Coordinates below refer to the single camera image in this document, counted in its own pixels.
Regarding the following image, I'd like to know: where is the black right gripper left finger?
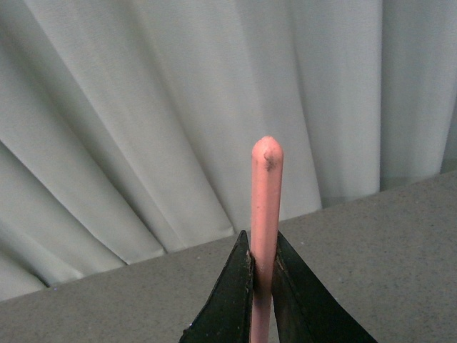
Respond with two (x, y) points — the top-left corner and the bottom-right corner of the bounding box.
(179, 230), (253, 343)

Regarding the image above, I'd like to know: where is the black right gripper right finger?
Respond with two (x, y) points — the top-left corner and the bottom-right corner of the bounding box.
(272, 233), (376, 343)

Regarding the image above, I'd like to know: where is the pink chopstick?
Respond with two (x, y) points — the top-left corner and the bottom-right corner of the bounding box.
(250, 136), (283, 342)

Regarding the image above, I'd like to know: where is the white curtain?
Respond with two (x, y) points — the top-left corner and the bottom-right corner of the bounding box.
(1, 1), (456, 299)

